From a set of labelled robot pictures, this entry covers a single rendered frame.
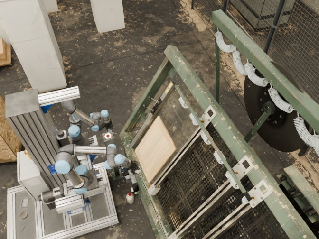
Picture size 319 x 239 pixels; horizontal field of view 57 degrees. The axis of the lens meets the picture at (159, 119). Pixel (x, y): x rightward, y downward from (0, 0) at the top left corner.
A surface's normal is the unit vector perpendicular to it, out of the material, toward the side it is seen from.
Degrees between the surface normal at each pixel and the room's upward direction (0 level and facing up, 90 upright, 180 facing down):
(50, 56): 90
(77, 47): 0
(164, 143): 59
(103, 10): 90
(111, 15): 90
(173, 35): 0
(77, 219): 0
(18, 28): 90
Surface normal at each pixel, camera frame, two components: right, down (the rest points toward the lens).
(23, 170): 0.00, -0.63
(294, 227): -0.79, -0.07
